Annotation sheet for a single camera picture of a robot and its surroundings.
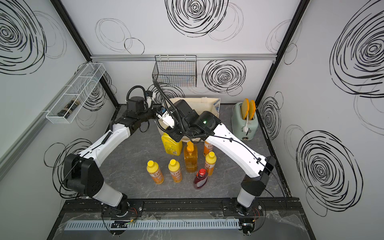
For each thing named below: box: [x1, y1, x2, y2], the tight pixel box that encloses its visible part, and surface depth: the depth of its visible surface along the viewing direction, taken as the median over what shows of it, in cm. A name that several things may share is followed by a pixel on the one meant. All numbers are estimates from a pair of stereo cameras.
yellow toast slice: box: [241, 98, 250, 120], surface depth 94 cm
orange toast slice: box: [249, 99, 256, 120], surface depth 91 cm
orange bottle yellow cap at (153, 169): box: [146, 160, 164, 185], surface depth 69 cm
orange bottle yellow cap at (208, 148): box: [203, 141, 214, 157], surface depth 82 cm
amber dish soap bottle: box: [184, 141, 198, 174], surface depth 78 cm
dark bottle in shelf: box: [57, 99, 80, 119], surface depth 69 cm
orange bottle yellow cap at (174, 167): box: [168, 159, 182, 183], surface depth 69 cm
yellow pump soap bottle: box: [161, 132, 183, 156], surface depth 73 cm
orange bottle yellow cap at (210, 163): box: [204, 151, 217, 177], surface depth 72 cm
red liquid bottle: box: [194, 168, 208, 189], surface depth 71 cm
